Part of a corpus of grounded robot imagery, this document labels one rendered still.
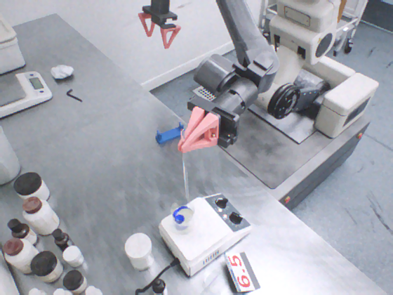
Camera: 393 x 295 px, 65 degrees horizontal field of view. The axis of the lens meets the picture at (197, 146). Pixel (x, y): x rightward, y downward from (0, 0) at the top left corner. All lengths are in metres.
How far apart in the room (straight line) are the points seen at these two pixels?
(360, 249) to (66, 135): 1.46
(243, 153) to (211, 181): 0.61
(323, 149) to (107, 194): 1.08
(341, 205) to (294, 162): 0.50
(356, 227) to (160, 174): 1.22
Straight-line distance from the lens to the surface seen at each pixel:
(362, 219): 1.91
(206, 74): 0.62
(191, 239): 0.72
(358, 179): 2.06
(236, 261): 0.78
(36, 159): 1.08
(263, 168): 1.45
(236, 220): 0.79
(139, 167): 0.95
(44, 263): 0.81
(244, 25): 0.71
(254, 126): 1.63
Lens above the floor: 1.49
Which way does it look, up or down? 49 degrees down
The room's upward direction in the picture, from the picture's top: straight up
